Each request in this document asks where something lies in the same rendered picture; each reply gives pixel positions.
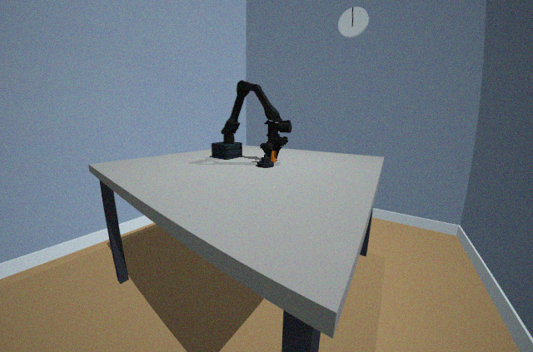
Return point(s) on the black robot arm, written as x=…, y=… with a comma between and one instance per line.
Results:
x=271, y=112

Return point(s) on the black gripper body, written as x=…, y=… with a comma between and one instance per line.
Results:
x=269, y=144

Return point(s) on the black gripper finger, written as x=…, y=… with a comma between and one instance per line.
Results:
x=277, y=149
x=268, y=152

